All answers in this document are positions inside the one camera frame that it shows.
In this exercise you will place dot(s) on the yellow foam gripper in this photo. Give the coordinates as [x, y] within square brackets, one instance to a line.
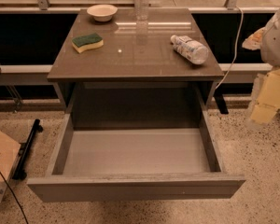
[276, 44]

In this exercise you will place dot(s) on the grey top drawer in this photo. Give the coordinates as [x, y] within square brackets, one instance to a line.
[135, 144]

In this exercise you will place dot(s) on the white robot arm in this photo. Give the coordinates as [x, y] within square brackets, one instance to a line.
[267, 40]

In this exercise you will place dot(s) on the grey drawer cabinet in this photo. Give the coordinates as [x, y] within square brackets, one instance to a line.
[135, 79]

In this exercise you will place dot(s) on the lying clear plastic bottle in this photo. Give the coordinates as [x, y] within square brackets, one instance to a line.
[192, 50]

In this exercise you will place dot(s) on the standing clear water bottle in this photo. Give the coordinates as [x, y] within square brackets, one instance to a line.
[141, 9]

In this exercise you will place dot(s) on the white ceramic bowl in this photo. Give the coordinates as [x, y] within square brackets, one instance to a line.
[102, 13]

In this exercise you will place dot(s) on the green and yellow sponge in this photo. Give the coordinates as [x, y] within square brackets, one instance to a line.
[87, 42]

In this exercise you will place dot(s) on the black metal bar stand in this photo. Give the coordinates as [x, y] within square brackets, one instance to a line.
[20, 173]

